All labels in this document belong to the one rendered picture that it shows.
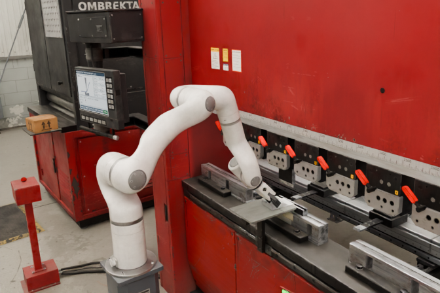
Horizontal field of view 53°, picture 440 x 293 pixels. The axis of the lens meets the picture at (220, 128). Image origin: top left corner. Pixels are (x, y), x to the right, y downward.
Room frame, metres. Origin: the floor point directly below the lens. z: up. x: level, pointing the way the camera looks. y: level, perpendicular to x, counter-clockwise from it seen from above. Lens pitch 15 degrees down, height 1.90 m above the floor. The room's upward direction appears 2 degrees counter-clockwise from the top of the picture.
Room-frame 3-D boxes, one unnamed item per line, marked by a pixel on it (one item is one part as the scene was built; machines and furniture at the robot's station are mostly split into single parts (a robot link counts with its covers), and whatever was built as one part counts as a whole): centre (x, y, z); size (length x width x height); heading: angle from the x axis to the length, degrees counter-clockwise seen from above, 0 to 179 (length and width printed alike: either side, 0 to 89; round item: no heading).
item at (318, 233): (1.94, -0.34, 0.92); 0.39 x 0.06 x 0.10; 32
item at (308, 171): (1.84, -0.40, 1.26); 0.15 x 0.09 x 0.17; 32
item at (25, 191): (2.89, 1.38, 0.41); 0.25 x 0.20 x 0.83; 122
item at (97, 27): (2.84, 0.71, 1.53); 0.51 x 0.25 x 0.85; 46
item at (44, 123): (3.67, 1.53, 1.04); 0.30 x 0.26 x 0.12; 35
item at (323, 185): (2.07, -0.46, 1.01); 0.26 x 0.12 x 0.05; 122
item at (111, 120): (2.74, 0.73, 1.42); 0.45 x 0.12 x 0.36; 46
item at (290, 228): (1.93, -0.29, 0.89); 0.30 x 0.05 x 0.03; 32
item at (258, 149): (2.18, -0.20, 1.26); 0.15 x 0.09 x 0.17; 32
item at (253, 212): (1.91, -0.19, 1.00); 0.26 x 0.18 x 0.01; 122
